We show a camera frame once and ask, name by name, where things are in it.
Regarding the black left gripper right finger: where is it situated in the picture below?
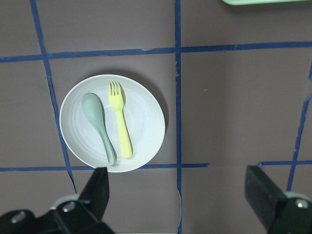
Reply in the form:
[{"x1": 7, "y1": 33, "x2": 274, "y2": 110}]
[{"x1": 244, "y1": 166, "x2": 288, "y2": 229}]

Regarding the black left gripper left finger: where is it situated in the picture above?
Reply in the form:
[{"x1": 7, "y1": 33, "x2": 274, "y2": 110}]
[{"x1": 78, "y1": 167, "x2": 109, "y2": 221}]

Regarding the white round plate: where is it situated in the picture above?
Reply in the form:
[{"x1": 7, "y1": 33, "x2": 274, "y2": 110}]
[{"x1": 59, "y1": 75, "x2": 165, "y2": 173}]

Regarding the yellow plastic fork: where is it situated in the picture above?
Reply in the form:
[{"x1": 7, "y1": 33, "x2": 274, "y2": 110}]
[{"x1": 109, "y1": 81, "x2": 133, "y2": 159}]

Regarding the sage green plastic spoon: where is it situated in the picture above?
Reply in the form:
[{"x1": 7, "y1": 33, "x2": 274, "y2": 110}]
[{"x1": 82, "y1": 93, "x2": 117, "y2": 165}]

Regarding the mint green tray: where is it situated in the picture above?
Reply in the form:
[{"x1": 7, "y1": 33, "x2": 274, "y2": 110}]
[{"x1": 222, "y1": 0, "x2": 308, "y2": 6}]

